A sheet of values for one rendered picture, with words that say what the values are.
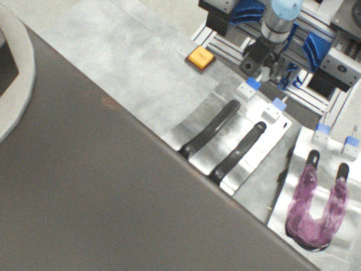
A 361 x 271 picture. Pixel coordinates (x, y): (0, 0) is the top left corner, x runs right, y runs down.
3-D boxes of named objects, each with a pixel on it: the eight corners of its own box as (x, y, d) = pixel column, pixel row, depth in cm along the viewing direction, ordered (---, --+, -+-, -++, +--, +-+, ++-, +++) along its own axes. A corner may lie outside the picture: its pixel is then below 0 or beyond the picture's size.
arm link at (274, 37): (282, 39, 120) (256, 20, 121) (277, 48, 124) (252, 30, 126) (297, 22, 122) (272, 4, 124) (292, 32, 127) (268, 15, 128)
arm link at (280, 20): (296, -22, 114) (310, 5, 111) (285, 5, 124) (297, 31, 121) (268, -17, 113) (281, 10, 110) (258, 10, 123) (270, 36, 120)
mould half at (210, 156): (224, 86, 165) (231, 65, 152) (284, 134, 159) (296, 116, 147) (123, 191, 147) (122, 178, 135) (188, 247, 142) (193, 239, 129)
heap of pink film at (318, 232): (302, 160, 150) (309, 151, 143) (351, 181, 148) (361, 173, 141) (275, 234, 139) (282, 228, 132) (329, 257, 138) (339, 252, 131)
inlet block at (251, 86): (256, 71, 161) (260, 62, 156) (268, 80, 160) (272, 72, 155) (233, 96, 156) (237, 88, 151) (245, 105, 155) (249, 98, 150)
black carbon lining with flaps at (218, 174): (231, 99, 155) (236, 84, 146) (270, 130, 152) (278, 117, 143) (158, 176, 143) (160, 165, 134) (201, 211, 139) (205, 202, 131)
